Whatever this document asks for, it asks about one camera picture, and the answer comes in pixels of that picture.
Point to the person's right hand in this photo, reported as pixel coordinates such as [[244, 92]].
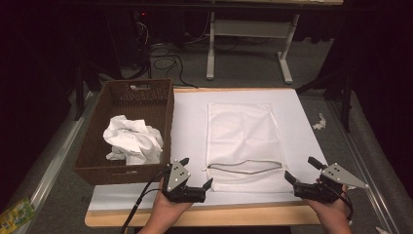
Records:
[[334, 213]]

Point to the white garment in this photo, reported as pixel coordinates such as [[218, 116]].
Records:
[[133, 139]]

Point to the white metal desk frame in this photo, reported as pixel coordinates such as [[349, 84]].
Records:
[[250, 29]]

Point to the green printed packet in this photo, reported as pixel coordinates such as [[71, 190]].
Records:
[[14, 216]]

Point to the person's left hand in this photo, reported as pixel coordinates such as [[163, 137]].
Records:
[[167, 209]]

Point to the white table cover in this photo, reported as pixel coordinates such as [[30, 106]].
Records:
[[188, 130]]

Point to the brown woven basket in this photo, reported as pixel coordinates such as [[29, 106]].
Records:
[[97, 169]]

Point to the crumpled white tissue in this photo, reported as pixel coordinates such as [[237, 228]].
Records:
[[319, 123]]

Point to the metal floor rail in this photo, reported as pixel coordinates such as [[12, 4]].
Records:
[[357, 156], [52, 169]]

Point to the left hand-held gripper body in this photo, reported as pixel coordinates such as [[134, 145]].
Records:
[[178, 177]]

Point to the black metal stand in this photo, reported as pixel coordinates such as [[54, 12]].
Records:
[[79, 91], [346, 97]]

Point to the white mesh laundry bag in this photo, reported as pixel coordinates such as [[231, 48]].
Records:
[[243, 136]]

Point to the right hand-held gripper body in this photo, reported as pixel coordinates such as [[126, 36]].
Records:
[[339, 175]]

